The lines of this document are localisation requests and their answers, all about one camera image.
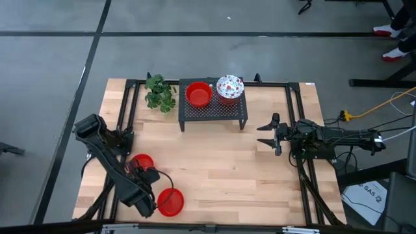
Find black desk frame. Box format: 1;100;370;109
348;60;416;89

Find red strawberry print bowl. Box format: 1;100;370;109
216;74;245;100
218;94;244;106

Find yellow extension cord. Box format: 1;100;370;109
339;86;416;122

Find black perforated metal shelf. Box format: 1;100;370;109
177;77;250;133

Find green potted plant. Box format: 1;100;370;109
144;73;178;114

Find black metal bar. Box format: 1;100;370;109
336;158;409;187

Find black aluminium table frame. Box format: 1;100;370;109
73;73;347;234

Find silver metal bracket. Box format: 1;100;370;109
100;223;139;234
281;226;321;234

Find black stand foot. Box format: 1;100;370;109
0;142;26;156

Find white printed sheet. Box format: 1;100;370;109
341;180;388;227

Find red and white shoes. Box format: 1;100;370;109
372;0;416;63

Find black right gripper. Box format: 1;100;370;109
256;112;295;156

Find red plastic bowl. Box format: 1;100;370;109
185;81;214;109
129;153;155;172
156;187;185;218

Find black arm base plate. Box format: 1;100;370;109
290;148;337;161

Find white cable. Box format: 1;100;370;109
382;125;416;142

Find white red shoe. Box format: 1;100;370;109
372;25;402;38
382;47;410;62

